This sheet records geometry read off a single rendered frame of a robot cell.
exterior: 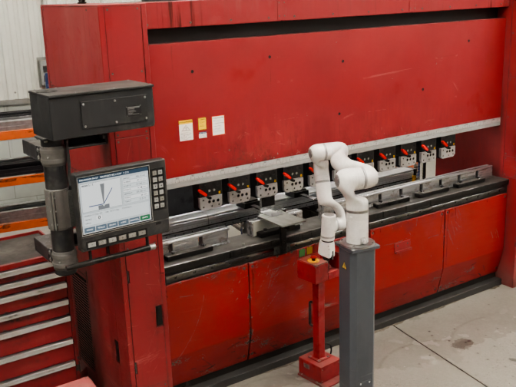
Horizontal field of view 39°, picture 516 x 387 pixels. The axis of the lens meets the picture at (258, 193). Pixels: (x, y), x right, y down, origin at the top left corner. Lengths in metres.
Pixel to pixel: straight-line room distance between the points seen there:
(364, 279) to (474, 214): 1.89
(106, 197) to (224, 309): 1.36
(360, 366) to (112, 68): 2.09
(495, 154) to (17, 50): 4.93
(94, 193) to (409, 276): 2.75
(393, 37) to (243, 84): 1.20
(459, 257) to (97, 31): 3.28
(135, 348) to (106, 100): 1.45
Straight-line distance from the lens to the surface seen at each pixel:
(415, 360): 4.96
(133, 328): 4.03
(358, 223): 3.92
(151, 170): 3.42
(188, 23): 4.06
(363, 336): 4.15
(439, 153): 5.47
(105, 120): 3.31
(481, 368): 4.94
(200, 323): 4.36
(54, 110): 3.22
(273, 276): 4.54
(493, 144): 5.99
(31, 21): 8.20
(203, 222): 4.62
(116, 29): 3.67
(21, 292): 4.14
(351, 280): 4.00
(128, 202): 3.40
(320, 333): 4.59
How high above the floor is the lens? 2.35
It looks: 16 degrees down
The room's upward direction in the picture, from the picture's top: 2 degrees counter-clockwise
